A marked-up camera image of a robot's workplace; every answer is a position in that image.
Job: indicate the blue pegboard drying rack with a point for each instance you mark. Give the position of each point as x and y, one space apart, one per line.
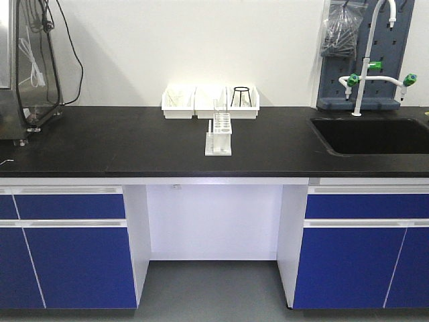
389 43

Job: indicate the blue cabinet unit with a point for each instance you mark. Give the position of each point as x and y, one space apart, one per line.
65 248
363 249

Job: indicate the black wire tripod stand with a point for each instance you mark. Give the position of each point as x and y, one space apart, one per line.
241 97

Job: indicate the right white storage bin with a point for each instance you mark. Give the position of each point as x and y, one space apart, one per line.
244 112

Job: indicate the middle white storage bin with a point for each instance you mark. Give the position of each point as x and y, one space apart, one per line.
203 100

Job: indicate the clear beaker with yellow stirrer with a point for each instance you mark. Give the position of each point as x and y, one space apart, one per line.
174 98

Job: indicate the white test tube rack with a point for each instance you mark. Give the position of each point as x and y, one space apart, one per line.
218 136

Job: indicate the plastic bag of dark pegs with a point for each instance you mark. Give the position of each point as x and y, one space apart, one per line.
342 29

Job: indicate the right blue cabinet unit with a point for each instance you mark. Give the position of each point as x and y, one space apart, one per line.
363 249

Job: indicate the white gooseneck lab faucet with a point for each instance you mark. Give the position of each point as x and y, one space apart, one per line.
349 81

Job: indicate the left blue cabinet unit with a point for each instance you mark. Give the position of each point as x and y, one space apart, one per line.
65 248

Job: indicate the white storage bin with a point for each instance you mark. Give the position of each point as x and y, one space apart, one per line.
184 112
203 100
244 112

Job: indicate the left white storage bin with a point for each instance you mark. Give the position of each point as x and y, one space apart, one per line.
184 112

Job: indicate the black lab sink basin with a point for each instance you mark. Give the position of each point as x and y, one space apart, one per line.
363 137

